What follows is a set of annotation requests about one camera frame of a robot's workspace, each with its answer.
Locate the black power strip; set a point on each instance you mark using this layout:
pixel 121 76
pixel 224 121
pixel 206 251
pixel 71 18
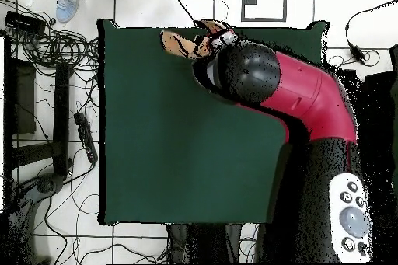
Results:
pixel 86 139

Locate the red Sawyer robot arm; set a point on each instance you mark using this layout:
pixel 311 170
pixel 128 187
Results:
pixel 304 97

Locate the black rectangular box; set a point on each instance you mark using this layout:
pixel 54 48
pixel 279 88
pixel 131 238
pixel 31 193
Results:
pixel 25 22

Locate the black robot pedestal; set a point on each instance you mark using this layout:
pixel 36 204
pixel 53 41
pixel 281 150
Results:
pixel 202 243

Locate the black power adapter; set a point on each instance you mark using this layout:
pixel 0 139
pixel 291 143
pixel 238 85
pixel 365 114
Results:
pixel 357 53

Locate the grey stand base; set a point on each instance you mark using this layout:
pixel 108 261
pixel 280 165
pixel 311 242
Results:
pixel 46 184

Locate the black metal frame stand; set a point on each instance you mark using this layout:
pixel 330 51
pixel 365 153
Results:
pixel 61 115

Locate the grey square floor frame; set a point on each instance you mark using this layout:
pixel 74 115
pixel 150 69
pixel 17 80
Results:
pixel 242 7

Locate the tan terry towel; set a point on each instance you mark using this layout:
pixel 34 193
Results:
pixel 177 44

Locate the dark green table cloth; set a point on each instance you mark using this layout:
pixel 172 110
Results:
pixel 155 153

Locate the light blue shoe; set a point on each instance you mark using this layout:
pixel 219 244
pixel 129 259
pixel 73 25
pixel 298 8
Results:
pixel 68 5

